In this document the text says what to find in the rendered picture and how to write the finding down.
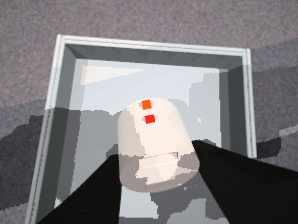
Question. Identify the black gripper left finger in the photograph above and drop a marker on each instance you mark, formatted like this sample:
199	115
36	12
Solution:
96	201

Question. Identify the white cylinder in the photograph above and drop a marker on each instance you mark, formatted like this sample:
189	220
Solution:
155	150

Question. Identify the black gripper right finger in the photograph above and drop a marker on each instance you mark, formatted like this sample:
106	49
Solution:
247	190

